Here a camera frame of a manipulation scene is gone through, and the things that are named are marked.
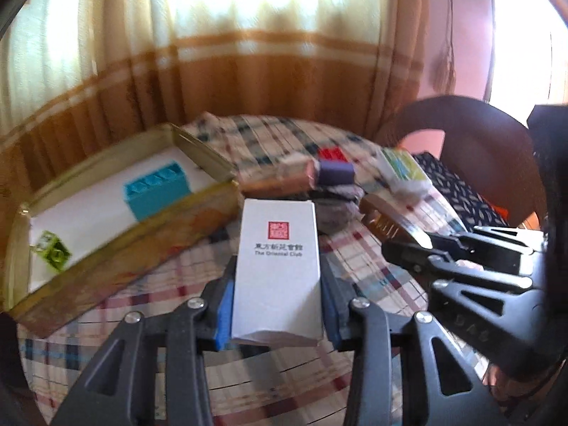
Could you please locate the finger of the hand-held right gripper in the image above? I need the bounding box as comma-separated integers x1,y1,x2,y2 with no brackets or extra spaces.
410,257,548,362
382,225,544,277

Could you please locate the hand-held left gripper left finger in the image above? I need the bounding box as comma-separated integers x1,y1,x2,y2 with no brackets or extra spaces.
49,255,239,426

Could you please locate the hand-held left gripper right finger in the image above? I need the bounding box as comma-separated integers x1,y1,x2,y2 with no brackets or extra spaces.
319,257,511,426

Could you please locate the white box with red stamp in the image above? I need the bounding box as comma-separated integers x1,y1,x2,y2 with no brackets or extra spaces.
230,198,324,348

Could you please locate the green and white packet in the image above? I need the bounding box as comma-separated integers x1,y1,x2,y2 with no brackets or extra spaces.
376,147,432,199

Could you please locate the purple block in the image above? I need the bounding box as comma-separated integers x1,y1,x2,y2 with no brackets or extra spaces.
318,161,356,187

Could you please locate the red toy brick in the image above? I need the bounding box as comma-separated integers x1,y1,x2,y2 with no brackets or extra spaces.
317,146,354,165

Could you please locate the gold tin tray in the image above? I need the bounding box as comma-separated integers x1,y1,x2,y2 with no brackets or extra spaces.
2,123,242,338

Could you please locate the dark patterned cushion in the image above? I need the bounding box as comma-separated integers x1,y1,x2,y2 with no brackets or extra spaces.
410,151,511,236

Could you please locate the brown wooden chair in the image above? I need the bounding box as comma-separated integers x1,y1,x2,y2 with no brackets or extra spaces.
393,95,548,234

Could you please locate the teal toy brick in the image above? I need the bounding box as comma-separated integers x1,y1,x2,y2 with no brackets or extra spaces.
123,161,192,223

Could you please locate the curtain tieback tassel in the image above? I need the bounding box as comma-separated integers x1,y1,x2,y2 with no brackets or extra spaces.
432,0,460,92

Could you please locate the green toy cube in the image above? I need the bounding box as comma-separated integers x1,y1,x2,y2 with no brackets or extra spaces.
34,230,72,272

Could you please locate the cream and orange curtain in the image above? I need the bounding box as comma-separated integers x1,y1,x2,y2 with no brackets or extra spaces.
0,0,449,218

